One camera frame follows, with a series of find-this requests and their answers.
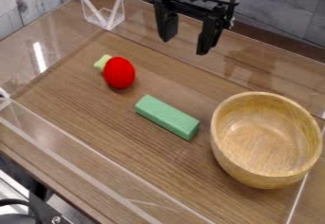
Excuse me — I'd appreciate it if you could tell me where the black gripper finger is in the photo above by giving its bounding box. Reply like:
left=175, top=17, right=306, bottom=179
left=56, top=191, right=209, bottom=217
left=196, top=14, right=223, bottom=55
left=153, top=0, right=179, bottom=42

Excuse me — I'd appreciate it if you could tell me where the red toy fruit green stem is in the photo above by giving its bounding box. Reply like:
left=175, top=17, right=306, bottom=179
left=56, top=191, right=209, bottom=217
left=93, top=54, right=136, bottom=89

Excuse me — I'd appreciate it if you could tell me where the green rectangular block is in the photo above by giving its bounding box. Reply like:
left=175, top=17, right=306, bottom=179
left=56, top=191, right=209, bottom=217
left=135, top=95, right=199, bottom=140

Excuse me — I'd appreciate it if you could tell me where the wooden bowl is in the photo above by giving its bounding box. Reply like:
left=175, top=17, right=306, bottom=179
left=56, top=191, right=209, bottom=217
left=211, top=92, right=323, bottom=189

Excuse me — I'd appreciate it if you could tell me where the clear acrylic corner bracket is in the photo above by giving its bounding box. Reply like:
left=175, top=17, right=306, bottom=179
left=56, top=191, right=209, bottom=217
left=80, top=0, right=124, bottom=30

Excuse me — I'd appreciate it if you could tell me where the clear acrylic tray wall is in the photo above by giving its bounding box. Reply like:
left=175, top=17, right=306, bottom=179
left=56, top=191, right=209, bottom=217
left=0, top=0, right=325, bottom=224

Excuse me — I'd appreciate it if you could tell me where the black metal bracket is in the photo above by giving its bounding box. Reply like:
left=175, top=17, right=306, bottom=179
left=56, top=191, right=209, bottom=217
left=28, top=193, right=70, bottom=224

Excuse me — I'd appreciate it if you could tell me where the black cable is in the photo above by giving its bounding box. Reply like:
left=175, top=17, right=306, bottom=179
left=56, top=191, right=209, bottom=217
left=0, top=198, right=30, bottom=209

